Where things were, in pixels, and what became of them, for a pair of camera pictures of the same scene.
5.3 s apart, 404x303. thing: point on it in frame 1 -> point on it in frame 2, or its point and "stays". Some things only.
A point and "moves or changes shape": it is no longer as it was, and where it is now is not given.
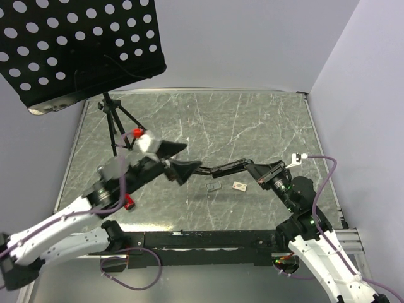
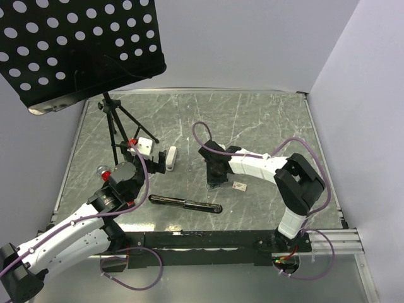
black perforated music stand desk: [55, 53] stays
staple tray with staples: [213, 185] stays
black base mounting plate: [194, 249] stays
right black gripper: [263, 173] -> [211, 178]
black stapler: [227, 169] moves or changes shape
